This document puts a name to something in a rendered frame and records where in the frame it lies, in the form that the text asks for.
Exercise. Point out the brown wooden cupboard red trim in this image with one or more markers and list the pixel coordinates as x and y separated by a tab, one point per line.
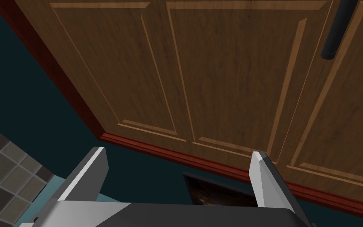
55	72

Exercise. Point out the brown wooden cupboard door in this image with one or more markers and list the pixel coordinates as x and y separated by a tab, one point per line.
238	75
118	69
354	119

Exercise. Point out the dark rectangular panel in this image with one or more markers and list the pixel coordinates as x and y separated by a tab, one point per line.
214	190

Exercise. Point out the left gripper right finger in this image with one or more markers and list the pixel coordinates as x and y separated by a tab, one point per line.
265	186

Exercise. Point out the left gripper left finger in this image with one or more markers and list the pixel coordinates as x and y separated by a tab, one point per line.
87	176

